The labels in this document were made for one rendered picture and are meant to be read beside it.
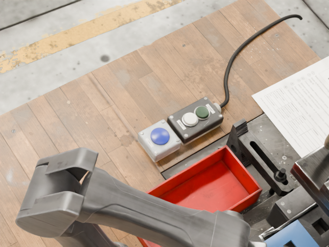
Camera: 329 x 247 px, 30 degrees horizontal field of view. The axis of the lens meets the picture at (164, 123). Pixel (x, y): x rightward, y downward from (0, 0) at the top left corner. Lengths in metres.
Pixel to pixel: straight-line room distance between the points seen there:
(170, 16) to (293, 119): 1.42
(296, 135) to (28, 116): 0.59
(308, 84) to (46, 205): 0.84
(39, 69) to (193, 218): 1.80
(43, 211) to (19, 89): 1.74
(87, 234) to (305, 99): 0.71
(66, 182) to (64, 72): 1.71
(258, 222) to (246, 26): 0.52
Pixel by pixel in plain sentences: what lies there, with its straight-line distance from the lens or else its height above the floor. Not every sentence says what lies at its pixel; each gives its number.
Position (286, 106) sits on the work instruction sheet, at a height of 0.90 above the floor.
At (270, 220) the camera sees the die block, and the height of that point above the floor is 0.92.
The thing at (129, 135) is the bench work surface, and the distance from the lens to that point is 1.32.
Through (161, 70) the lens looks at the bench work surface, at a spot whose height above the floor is 0.90.
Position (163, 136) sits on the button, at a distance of 1.28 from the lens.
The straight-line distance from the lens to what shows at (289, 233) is 1.17.
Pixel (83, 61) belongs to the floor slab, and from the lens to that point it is 2.56.
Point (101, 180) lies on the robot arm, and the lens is 0.79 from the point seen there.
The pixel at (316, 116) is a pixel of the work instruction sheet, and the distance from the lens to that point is 1.43.
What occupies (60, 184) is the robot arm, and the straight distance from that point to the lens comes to 0.83.
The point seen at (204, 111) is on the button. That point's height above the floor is 0.94.
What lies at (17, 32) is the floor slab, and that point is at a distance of 2.68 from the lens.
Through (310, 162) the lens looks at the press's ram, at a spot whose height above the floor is 1.14.
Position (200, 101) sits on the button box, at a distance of 1.35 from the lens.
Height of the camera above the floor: 2.04
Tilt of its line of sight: 58 degrees down
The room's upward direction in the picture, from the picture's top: 9 degrees clockwise
